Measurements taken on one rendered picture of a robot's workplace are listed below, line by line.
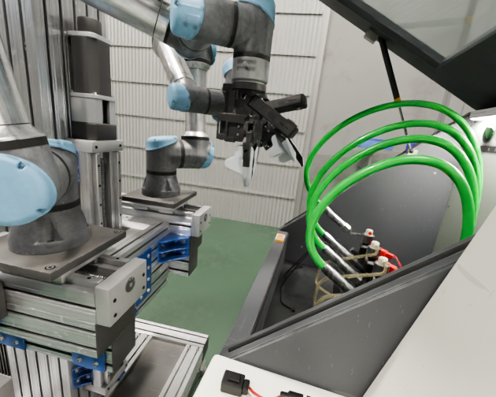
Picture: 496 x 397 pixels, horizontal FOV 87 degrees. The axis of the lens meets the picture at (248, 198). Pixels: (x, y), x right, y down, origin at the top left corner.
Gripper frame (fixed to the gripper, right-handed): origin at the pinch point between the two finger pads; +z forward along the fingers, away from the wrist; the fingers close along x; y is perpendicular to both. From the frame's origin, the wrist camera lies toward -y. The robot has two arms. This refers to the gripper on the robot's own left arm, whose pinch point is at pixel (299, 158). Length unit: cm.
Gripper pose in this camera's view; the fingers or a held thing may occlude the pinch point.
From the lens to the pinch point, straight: 68.8
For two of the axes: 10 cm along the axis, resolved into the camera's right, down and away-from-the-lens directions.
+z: 4.6, 8.5, -2.5
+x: -4.4, -0.3, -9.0
